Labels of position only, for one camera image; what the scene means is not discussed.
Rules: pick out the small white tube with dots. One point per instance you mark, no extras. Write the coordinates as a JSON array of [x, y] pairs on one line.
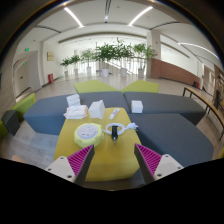
[[114, 113]]

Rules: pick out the row of potted plants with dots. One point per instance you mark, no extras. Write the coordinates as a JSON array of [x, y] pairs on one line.
[[106, 53]]

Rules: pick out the green exit sign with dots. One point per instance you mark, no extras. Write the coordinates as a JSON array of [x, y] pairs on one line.
[[26, 49]]

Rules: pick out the stacked white tissue packs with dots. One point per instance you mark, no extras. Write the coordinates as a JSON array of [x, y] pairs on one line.
[[73, 100]]

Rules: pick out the small white cube box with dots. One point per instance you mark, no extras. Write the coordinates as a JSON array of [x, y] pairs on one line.
[[137, 106]]

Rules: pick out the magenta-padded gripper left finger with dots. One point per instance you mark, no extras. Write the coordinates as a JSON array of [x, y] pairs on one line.
[[79, 161]]

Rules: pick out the green block ottoman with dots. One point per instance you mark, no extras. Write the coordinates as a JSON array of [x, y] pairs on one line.
[[23, 105]]

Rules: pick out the framed wall picture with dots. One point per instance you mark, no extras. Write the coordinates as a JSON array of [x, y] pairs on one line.
[[50, 56]]

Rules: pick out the round yellow-green power strip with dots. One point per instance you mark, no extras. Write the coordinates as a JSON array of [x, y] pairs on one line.
[[88, 134]]

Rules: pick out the long grey upholstered seat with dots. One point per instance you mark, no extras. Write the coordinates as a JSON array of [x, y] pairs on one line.
[[46, 115]]

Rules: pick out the white wet wipes pack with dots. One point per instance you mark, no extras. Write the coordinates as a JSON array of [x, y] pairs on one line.
[[76, 112]]

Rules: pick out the wooden shelf unit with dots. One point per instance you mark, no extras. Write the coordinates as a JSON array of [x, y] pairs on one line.
[[217, 70]]

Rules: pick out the red fire extinguisher box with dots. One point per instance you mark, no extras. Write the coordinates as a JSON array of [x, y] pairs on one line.
[[50, 78]]

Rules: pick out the white carton box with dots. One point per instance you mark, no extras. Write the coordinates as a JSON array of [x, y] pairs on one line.
[[96, 110]]

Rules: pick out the dark grey charger block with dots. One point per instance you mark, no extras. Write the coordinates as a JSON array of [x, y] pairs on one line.
[[114, 131]]

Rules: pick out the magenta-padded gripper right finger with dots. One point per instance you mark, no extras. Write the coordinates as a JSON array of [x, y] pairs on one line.
[[149, 158]]

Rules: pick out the ceiling strip lights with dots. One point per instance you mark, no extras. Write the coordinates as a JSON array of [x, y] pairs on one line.
[[73, 16]]

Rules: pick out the yellow-green upholstered seat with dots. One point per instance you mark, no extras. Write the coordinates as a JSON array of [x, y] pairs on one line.
[[95, 86], [141, 86]]

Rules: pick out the dark grey block ottoman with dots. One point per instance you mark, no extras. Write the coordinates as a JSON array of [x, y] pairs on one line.
[[10, 122]]

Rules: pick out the large grey upholstered seat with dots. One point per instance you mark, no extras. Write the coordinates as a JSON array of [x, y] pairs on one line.
[[176, 140]]

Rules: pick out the wooden bench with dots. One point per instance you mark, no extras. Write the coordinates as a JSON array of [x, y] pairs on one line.
[[201, 96]]

